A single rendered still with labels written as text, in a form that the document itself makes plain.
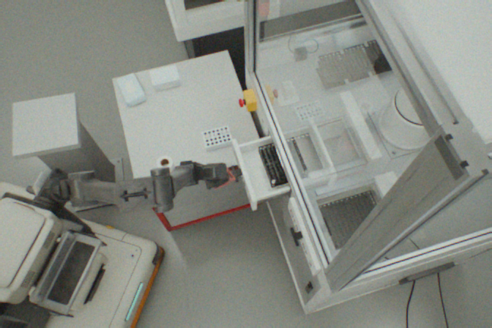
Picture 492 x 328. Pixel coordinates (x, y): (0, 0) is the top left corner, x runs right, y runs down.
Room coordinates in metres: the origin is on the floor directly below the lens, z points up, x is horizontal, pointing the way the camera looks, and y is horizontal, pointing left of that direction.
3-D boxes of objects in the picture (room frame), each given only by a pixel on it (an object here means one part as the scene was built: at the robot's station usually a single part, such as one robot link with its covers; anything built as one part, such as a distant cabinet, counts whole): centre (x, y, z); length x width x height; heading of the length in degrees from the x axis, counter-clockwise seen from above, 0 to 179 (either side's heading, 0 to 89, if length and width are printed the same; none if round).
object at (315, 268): (0.43, -0.19, 0.87); 0.29 x 0.02 x 0.11; 18
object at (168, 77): (1.22, 0.43, 0.79); 0.13 x 0.09 x 0.05; 107
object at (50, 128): (0.98, 0.96, 0.38); 0.30 x 0.30 x 0.76; 13
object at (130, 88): (1.15, 0.58, 0.78); 0.15 x 0.10 x 0.04; 28
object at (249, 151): (0.75, -0.16, 0.86); 0.40 x 0.26 x 0.06; 108
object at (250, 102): (1.04, 0.02, 0.88); 0.07 x 0.05 x 0.07; 18
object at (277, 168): (0.74, -0.15, 0.87); 0.22 x 0.18 x 0.06; 108
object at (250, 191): (0.68, 0.04, 0.87); 0.29 x 0.02 x 0.11; 18
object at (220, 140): (0.90, 0.17, 0.78); 0.12 x 0.08 x 0.04; 106
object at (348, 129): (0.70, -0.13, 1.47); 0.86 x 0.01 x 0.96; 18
